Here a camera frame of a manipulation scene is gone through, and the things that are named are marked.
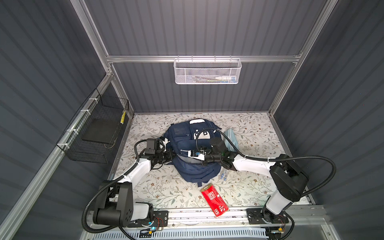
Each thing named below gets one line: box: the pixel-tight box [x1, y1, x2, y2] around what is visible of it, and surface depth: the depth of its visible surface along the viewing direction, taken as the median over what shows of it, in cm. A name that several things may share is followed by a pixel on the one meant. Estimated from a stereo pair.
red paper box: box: [200, 183, 229, 218], surface depth 80 cm
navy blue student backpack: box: [163, 118, 222, 187], surface depth 86 cm
